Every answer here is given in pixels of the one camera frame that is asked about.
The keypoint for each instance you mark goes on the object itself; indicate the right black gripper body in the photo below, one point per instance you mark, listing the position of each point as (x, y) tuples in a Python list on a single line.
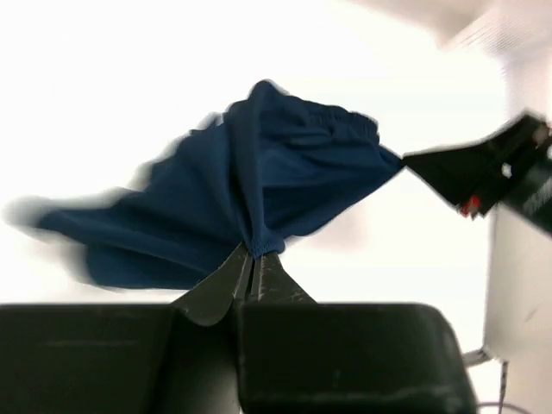
[(520, 176)]

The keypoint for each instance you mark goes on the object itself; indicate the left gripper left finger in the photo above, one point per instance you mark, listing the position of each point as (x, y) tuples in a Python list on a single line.
[(178, 357)]

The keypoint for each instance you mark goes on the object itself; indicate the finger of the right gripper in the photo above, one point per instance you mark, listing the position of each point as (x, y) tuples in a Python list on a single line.
[(469, 178)]

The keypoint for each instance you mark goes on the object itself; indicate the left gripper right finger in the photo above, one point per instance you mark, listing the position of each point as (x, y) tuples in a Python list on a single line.
[(298, 356)]

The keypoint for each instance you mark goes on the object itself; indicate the navy blue shorts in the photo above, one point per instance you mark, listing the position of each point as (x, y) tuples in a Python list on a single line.
[(271, 167)]

